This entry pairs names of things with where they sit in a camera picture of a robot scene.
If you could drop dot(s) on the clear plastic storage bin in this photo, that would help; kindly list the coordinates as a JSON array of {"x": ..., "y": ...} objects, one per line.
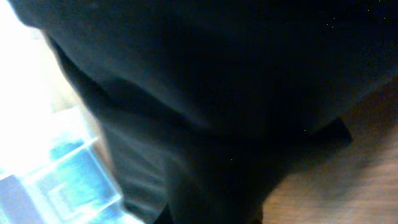
[{"x": 27, "y": 148}]

